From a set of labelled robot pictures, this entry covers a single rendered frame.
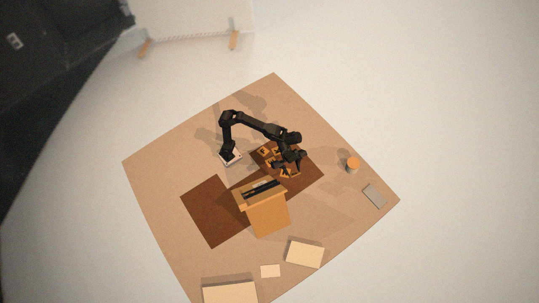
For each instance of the grey cylinder with orange lid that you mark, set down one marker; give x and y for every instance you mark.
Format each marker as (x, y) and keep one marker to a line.
(352, 165)

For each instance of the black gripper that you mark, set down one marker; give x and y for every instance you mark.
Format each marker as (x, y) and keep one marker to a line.
(280, 164)

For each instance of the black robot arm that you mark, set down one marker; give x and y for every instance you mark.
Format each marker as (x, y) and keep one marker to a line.
(269, 130)

